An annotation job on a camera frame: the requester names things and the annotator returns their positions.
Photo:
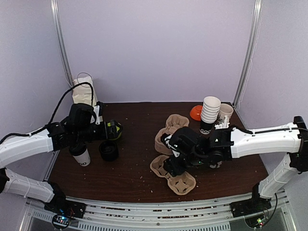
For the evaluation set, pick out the orange plastic bowl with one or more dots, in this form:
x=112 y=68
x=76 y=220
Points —
x=195 y=112

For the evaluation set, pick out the single white paper cup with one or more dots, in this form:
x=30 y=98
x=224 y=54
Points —
x=83 y=158

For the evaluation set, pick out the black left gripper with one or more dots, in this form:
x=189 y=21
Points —
x=104 y=132

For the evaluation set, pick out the white paper takeout bag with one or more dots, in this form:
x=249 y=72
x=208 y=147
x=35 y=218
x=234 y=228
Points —
x=84 y=93

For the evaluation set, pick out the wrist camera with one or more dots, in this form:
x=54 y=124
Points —
x=98 y=111
x=170 y=149

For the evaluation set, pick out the stack of white paper cups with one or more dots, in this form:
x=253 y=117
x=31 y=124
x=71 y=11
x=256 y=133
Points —
x=209 y=114

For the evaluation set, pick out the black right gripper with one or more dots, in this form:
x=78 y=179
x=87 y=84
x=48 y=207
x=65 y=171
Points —
x=175 y=162

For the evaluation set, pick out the single cardboard cup carrier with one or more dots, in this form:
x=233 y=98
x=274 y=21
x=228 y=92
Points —
x=180 y=185

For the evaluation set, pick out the glass of white wrapped straws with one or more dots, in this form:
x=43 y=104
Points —
x=220 y=143

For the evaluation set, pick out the black plastic cup lid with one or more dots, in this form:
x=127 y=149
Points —
x=78 y=149

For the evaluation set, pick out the ceramic mug with tree print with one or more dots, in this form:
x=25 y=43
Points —
x=225 y=110

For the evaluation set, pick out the stack of black cup lids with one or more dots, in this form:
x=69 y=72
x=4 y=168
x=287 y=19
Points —
x=109 y=151

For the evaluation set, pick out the stack of cardboard cup carriers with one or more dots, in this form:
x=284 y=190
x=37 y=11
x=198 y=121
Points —
x=173 y=123

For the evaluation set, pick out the green plastic bowl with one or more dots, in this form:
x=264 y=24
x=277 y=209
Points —
x=114 y=130

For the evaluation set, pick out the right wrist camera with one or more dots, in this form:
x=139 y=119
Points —
x=170 y=149

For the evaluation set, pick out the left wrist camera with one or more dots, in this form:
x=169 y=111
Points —
x=98 y=111

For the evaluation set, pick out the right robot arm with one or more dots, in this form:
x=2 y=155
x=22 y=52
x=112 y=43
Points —
x=191 y=149

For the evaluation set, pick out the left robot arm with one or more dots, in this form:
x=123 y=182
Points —
x=82 y=125

